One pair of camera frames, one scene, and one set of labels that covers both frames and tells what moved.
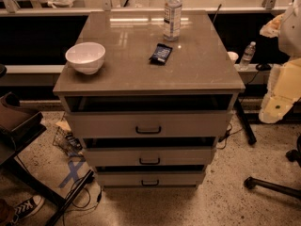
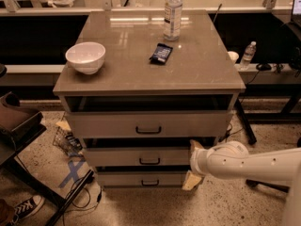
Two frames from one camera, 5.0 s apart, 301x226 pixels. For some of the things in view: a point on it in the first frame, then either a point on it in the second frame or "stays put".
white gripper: [291, 35] -> [197, 161]
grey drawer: [148, 156] stays put
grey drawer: [148, 124] stays put
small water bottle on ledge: [248, 55] stays put
